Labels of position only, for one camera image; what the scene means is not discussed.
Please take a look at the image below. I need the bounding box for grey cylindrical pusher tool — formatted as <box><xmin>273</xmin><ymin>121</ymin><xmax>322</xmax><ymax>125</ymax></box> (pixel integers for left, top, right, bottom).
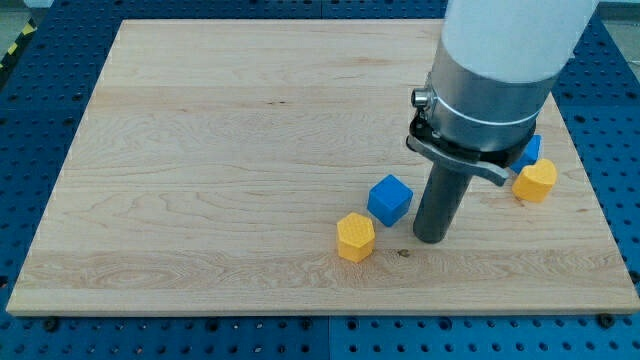
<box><xmin>413</xmin><ymin>164</ymin><xmax>471</xmax><ymax>244</ymax></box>

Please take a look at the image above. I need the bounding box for blue cube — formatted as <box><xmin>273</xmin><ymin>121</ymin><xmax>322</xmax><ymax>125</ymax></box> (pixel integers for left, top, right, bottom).
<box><xmin>367</xmin><ymin>174</ymin><xmax>413</xmax><ymax>227</ymax></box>

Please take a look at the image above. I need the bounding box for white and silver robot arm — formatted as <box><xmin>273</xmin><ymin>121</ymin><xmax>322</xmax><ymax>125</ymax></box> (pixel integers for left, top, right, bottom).
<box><xmin>406</xmin><ymin>0</ymin><xmax>599</xmax><ymax>244</ymax></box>

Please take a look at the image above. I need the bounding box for blue block behind arm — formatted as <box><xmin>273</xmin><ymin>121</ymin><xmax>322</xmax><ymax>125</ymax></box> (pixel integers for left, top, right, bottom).
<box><xmin>510</xmin><ymin>134</ymin><xmax>543</xmax><ymax>174</ymax></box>

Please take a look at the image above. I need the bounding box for yellow hexagon block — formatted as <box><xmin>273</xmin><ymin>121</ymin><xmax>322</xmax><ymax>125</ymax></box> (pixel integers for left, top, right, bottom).
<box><xmin>336</xmin><ymin>212</ymin><xmax>376</xmax><ymax>263</ymax></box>

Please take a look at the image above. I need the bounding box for yellow heart block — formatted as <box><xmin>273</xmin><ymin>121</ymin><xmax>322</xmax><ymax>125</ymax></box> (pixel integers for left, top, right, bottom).
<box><xmin>512</xmin><ymin>158</ymin><xmax>558</xmax><ymax>203</ymax></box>

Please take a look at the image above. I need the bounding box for light wooden board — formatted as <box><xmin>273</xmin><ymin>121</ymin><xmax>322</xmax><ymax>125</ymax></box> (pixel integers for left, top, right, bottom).
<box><xmin>7</xmin><ymin>20</ymin><xmax>639</xmax><ymax>317</ymax></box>

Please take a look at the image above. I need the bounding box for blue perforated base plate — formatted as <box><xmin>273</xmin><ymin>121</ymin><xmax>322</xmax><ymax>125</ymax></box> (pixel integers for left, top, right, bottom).
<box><xmin>1</xmin><ymin>1</ymin><xmax>639</xmax><ymax>359</ymax></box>

